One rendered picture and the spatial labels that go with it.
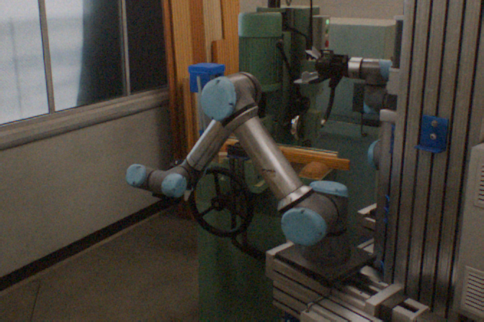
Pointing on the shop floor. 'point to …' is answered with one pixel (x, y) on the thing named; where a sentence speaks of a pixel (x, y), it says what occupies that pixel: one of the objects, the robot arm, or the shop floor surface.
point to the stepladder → (212, 70)
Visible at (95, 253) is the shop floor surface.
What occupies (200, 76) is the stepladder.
